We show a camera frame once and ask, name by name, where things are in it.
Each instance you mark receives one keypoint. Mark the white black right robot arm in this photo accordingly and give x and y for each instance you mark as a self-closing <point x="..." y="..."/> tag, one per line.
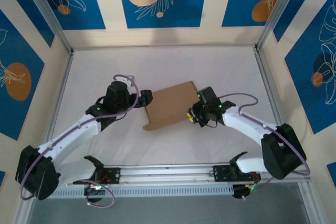
<point x="244" y="123"/>

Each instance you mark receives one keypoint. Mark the brown cardboard box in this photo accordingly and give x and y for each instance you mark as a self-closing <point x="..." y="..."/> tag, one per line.
<point x="170" y="106"/>

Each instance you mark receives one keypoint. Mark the aluminium table side rail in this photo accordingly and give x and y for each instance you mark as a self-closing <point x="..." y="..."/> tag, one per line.
<point x="265" y="77"/>
<point x="61" y="87"/>

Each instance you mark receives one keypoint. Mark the aluminium frame post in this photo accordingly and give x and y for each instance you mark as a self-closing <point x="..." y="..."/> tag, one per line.
<point x="278" y="11"/>
<point x="47" y="11"/>

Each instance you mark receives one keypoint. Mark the short aluminium frame bar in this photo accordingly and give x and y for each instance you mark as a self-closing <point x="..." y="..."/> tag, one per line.
<point x="23" y="211"/>
<point x="308" y="205"/>

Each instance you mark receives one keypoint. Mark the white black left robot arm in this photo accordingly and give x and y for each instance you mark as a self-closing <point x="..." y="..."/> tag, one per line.
<point x="71" y="134"/>

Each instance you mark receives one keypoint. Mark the wide aluminium mounting rail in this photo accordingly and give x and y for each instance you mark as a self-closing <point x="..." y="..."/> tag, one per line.
<point x="168" y="174"/>

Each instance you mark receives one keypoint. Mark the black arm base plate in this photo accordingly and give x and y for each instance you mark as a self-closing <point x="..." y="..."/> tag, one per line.
<point x="220" y="172"/>
<point x="115" y="175"/>

